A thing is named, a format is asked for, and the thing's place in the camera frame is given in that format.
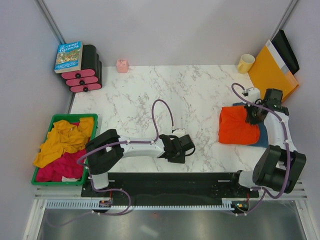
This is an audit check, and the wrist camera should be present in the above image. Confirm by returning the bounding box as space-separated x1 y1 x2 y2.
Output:
172 128 186 138
242 87 261 103

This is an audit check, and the yellow t-shirt in bin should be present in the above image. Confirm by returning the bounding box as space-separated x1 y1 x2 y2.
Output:
33 117 94 168

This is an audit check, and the white grey folder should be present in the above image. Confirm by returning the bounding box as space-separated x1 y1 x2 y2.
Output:
265 40 290 75

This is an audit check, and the small pink box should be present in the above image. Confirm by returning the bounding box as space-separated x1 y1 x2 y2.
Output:
116 59 129 74

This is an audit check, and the magenta t-shirt in bin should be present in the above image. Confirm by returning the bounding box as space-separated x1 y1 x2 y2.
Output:
35 120 86 182

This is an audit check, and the left aluminium frame post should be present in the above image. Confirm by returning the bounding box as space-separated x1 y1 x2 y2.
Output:
34 0 66 44

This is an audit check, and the orange folder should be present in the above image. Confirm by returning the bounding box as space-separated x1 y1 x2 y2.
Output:
248 45 299 102

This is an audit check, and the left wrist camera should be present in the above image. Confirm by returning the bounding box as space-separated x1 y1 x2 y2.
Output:
172 128 186 138

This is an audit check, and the right aluminium frame post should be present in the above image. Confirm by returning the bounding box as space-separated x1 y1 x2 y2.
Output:
274 0 300 34

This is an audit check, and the orange t-shirt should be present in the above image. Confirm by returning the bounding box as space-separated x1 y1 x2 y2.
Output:
218 105 260 145

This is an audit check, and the aluminium frame post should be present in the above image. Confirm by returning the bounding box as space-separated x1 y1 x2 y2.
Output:
274 0 300 34
34 0 66 44

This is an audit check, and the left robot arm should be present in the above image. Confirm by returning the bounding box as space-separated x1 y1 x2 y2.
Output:
84 129 196 197

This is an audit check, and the blue treehouse paperback book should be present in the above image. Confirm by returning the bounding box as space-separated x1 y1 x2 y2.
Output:
54 41 83 74

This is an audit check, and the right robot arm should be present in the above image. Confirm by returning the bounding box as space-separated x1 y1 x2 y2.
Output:
229 87 307 197

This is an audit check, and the folded blue t-shirt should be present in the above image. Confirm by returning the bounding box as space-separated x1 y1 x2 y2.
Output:
230 102 269 148

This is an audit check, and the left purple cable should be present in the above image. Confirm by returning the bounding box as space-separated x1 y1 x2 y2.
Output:
45 99 176 228

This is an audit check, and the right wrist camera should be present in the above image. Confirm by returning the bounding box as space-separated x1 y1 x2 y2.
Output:
242 87 261 103

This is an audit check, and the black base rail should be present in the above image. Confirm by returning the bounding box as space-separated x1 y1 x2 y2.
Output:
81 172 259 205

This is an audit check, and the grey slotted cable duct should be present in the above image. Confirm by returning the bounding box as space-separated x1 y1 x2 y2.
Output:
45 199 235 211

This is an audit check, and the black folder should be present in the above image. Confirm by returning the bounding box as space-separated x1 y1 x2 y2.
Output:
271 29 300 75

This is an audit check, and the yellow mug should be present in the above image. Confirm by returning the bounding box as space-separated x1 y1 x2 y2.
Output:
237 53 256 74

